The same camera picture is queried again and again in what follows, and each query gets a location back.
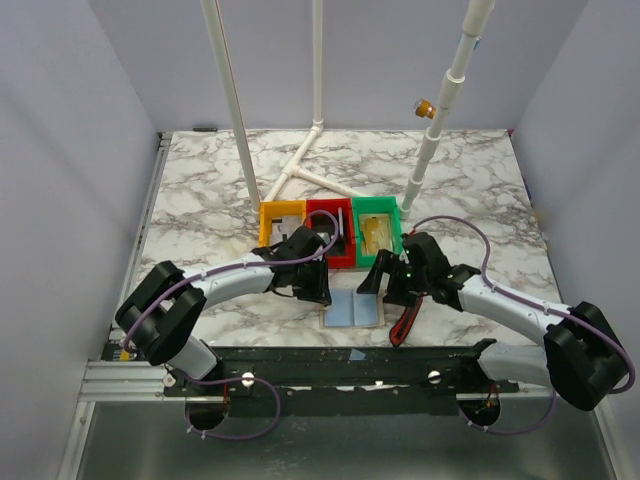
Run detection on green plastic bin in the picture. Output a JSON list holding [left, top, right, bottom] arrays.
[[351, 196, 402, 268]]

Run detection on red plastic bin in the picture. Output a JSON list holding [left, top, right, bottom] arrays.
[[306, 198, 356, 269]]

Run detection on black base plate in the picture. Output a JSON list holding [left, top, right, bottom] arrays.
[[164, 340, 518, 417]]

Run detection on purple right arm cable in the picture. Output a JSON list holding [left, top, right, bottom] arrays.
[[407, 214, 636, 435]]

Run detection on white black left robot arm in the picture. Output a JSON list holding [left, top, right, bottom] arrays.
[[115, 225, 337, 395]]

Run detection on gold card in green bin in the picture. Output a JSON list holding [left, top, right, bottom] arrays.
[[359, 214, 393, 256]]

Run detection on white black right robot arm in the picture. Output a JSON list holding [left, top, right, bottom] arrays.
[[357, 232, 636, 411]]

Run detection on silver VIP card front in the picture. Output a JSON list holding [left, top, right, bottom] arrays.
[[270, 215, 302, 245]]

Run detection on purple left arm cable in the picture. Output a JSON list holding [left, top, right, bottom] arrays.
[[122, 209, 342, 441]]

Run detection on yellow plastic bin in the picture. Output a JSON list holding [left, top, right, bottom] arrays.
[[259, 200, 306, 247]]

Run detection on orange knob on pipe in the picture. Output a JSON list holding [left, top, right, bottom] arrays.
[[414, 99, 437, 119]]

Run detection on white PVC pipe frame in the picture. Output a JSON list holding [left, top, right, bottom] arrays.
[[201, 0, 495, 219]]

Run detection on red black utility knife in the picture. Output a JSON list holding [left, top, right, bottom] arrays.
[[389, 297, 423, 348]]

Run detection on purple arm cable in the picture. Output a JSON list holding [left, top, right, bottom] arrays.
[[122, 209, 342, 441], [407, 214, 636, 435]]

